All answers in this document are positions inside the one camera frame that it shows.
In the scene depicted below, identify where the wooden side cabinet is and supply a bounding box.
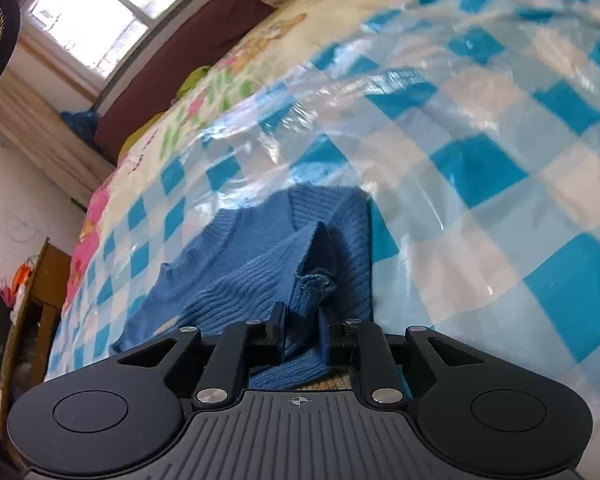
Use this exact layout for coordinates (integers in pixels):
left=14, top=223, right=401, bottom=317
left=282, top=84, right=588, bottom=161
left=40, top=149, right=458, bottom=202
left=0, top=240, right=70, bottom=438

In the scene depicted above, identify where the blue striped knit sweater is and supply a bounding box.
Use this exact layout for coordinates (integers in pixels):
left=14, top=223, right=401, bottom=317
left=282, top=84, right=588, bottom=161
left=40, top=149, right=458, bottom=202
left=111, top=185, right=372, bottom=390

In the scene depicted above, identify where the bright window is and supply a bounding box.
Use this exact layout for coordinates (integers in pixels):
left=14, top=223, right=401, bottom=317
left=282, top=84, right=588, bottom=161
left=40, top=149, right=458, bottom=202
left=24, top=0, right=180, bottom=80

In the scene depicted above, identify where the cartoon print quilt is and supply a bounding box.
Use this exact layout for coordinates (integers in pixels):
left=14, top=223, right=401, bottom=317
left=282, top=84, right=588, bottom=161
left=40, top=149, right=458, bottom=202
left=65, top=0, right=394, bottom=302

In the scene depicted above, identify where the yellow green pillow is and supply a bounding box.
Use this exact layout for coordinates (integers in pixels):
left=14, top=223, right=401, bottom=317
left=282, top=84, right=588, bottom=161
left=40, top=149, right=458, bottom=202
left=176, top=65, right=210, bottom=99

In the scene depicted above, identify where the dark red headboard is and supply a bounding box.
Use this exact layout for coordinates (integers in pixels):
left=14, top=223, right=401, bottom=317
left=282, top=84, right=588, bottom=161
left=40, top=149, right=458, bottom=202
left=94, top=0, right=274, bottom=162

